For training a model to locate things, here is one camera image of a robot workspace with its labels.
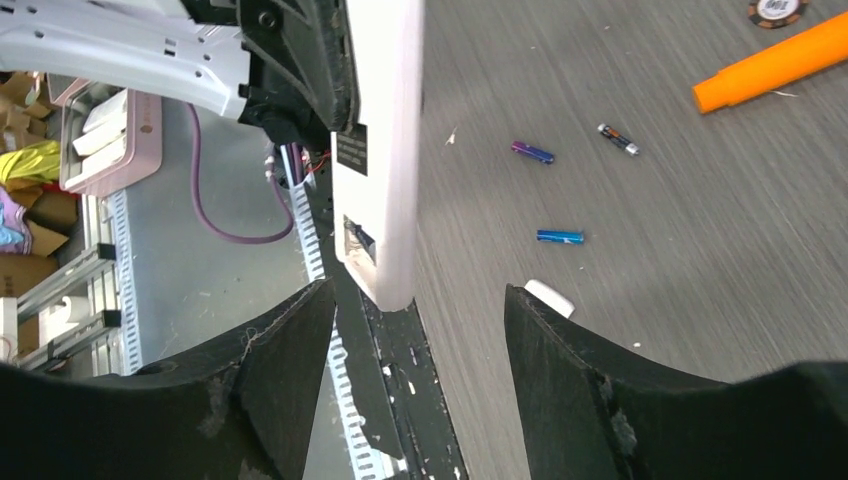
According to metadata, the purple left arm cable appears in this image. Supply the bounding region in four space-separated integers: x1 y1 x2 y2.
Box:
186 102 296 246

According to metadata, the white battery cover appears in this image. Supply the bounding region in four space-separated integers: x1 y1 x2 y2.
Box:
524 279 576 319

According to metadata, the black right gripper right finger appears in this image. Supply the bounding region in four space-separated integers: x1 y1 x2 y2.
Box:
504 286 847 479

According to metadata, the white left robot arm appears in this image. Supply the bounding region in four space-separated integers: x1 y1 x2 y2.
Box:
1 0 359 150

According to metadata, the black orange battery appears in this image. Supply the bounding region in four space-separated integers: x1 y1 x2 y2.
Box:
597 123 640 157

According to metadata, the blue battery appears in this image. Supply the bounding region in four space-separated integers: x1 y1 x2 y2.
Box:
536 230 585 245

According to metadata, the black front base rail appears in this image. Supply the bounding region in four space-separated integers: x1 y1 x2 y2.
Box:
309 165 468 479

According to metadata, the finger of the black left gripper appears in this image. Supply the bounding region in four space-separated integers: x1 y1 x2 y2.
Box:
238 0 358 131

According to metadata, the pink white box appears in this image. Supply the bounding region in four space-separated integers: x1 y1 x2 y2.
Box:
59 82 163 197

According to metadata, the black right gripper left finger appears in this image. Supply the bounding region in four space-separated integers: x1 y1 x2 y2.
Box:
1 280 336 479

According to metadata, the purple battery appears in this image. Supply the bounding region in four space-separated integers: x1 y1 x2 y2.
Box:
511 141 555 165

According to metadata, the red white remote control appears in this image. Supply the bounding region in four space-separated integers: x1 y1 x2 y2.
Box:
331 1 425 312

